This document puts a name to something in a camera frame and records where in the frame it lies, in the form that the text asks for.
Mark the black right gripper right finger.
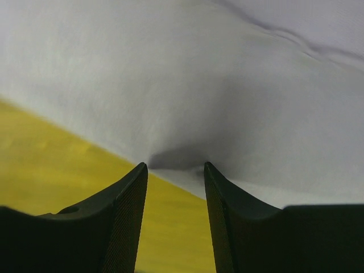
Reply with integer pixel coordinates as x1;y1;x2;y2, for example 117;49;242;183
204;162;363;272

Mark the lavender t shirt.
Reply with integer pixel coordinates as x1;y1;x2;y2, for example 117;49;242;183
1;1;363;207

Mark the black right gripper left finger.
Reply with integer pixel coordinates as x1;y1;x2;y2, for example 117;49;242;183
1;163;148;272

